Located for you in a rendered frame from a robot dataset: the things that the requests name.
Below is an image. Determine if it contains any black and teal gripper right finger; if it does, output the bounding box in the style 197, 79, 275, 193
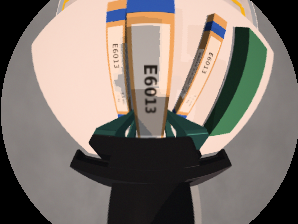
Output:
165, 110, 209, 150

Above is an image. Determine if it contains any dark green flat box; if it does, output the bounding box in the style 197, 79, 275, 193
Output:
204, 27, 267, 137

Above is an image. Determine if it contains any brown cardboard box with blue bands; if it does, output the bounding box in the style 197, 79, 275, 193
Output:
106, 0, 132, 117

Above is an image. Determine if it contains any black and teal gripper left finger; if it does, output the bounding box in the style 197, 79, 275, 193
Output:
93, 109, 137, 137

